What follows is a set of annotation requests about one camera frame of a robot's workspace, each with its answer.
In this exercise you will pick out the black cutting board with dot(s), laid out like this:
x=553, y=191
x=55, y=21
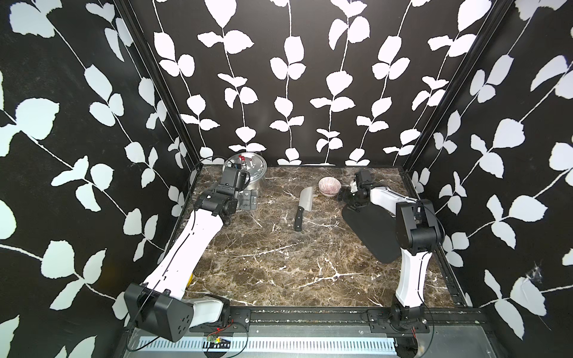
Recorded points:
x=375, y=227

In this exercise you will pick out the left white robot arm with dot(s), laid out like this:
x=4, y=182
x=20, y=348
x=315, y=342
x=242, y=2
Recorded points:
x=156, y=305

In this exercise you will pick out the white slotted cable duct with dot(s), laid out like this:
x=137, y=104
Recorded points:
x=282, y=345

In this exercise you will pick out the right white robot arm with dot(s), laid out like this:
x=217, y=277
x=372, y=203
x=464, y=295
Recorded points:
x=419, y=233

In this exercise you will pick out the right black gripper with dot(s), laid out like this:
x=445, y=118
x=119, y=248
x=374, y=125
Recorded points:
x=344, y=195

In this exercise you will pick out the black front mounting rail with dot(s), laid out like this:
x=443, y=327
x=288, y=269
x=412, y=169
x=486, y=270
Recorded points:
x=376, y=320

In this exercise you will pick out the silver pressure cooker pot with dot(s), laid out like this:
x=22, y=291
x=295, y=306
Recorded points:
x=256, y=166

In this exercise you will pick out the pink ceramic bowl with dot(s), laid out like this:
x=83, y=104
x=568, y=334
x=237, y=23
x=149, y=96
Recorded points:
x=329, y=186

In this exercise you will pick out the cleaver knife black handle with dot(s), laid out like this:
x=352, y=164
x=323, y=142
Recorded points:
x=305, y=204

